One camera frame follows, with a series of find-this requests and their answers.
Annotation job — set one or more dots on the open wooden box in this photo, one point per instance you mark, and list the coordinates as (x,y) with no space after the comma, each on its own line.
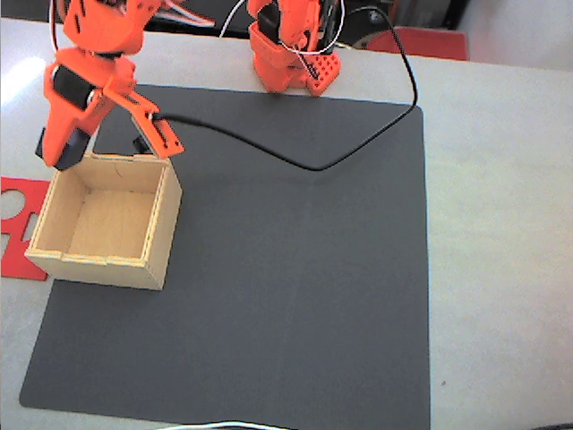
(112,224)

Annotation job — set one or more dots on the orange bracket with black camera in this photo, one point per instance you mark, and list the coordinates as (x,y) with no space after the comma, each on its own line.
(156,130)

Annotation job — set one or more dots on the dark blue cube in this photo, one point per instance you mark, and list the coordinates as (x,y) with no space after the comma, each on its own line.
(76,150)

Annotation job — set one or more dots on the red flat plate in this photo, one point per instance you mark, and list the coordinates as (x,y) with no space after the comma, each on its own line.
(421,42)

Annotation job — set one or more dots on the dark grey mat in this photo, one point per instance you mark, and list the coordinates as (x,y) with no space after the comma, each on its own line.
(268,291)

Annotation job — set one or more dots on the red sheet with cutouts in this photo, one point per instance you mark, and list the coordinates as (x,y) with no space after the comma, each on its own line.
(18,262)

